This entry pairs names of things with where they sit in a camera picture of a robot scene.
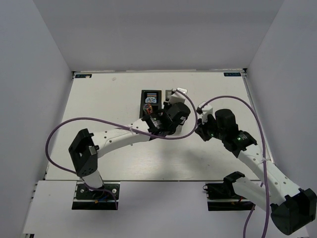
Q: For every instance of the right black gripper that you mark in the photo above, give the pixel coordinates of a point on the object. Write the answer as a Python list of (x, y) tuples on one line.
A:
[(202, 133)]

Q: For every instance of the right blue corner label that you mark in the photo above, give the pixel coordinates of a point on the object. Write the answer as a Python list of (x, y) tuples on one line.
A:
[(232, 74)]

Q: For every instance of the white mesh organizer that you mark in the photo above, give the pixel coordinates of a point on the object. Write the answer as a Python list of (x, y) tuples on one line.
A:
[(166, 97)]

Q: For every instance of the blue glue jar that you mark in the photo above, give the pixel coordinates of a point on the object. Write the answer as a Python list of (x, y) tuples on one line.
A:
[(151, 100)]

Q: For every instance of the black mesh organizer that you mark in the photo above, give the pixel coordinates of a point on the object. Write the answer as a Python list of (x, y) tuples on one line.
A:
[(146, 93)]

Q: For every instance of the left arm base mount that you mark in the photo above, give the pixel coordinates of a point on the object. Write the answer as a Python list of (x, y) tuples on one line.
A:
[(85, 199)]

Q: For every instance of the left blue corner label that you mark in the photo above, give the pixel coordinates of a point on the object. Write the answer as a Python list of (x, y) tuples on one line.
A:
[(83, 75)]

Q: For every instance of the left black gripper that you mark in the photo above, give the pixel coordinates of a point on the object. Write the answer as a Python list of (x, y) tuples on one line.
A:
[(166, 106)]

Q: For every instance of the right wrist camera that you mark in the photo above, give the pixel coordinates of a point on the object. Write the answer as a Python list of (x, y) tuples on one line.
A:
[(204, 110)]

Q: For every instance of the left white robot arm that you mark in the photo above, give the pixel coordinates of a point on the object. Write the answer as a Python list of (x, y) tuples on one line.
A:
[(87, 147)]

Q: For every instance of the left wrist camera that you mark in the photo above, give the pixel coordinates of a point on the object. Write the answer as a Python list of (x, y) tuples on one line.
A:
[(177, 95)]

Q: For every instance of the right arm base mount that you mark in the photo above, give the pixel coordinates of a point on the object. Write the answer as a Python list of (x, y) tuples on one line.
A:
[(221, 196)]

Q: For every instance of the blue corner label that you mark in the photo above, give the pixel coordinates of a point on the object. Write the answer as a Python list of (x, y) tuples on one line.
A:
[(232, 74), (83, 75)]

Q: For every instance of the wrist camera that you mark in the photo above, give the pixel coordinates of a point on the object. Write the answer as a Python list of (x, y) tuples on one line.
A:
[(177, 95), (204, 110)]

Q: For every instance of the pink tube with pins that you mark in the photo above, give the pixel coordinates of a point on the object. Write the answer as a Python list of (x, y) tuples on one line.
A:
[(147, 109)]

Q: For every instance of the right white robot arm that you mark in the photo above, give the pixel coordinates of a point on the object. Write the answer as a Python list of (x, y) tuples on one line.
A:
[(290, 206)]

